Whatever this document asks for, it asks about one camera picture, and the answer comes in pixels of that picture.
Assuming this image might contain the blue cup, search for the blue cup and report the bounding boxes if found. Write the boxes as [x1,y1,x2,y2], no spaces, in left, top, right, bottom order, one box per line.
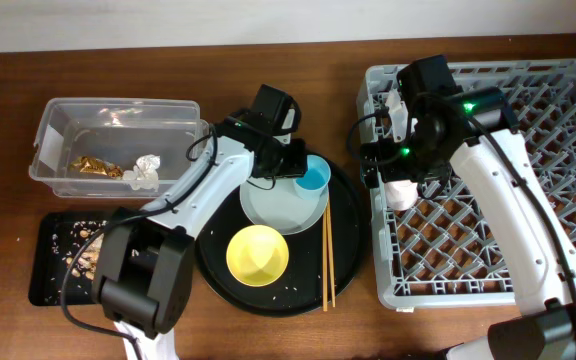
[293,155,331,199]

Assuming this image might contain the light grey plate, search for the light grey plate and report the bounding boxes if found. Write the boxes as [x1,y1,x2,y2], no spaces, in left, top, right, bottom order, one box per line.
[239,179,328,235]

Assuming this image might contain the pink cup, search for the pink cup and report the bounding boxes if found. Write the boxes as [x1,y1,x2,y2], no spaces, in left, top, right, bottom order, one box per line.
[384,180,419,211]

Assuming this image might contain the wooden chopstick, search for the wooden chopstick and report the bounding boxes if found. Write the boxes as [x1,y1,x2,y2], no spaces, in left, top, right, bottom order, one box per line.
[322,206,328,312]
[325,198,336,308]

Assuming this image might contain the yellow bowl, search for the yellow bowl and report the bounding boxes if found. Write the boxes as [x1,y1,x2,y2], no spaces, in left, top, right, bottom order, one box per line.
[226,225,290,287]

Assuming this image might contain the white napkin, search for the white napkin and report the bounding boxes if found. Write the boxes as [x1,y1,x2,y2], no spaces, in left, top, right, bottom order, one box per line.
[122,154,161,191]

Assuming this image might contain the brown snack wrapper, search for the brown snack wrapper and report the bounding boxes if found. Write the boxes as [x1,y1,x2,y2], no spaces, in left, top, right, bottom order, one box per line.
[69,156,124,179]

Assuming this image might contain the food scraps with rice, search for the food scraps with rice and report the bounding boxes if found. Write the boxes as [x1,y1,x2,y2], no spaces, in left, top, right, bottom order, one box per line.
[48,220,107,294]

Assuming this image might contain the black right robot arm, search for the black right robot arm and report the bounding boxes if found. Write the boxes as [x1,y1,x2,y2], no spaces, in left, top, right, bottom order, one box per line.
[355,55,576,359]

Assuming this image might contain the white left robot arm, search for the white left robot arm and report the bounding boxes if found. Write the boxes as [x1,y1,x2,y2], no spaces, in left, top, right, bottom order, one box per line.
[92,85,307,359]

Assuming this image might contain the grey dishwasher rack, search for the grey dishwasher rack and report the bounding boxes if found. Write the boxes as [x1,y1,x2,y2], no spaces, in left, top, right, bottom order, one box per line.
[361,59,576,310]

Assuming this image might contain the clear plastic waste bin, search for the clear plastic waste bin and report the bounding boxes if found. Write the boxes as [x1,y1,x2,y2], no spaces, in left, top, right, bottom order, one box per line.
[29,97,208,199]

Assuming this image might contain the round black serving tray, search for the round black serving tray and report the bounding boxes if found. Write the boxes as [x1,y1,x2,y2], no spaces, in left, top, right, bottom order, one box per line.
[195,161,371,317]

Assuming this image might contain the black rectangular tray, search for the black rectangular tray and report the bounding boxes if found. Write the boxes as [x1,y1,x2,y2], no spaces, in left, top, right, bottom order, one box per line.
[28,211,110,306]

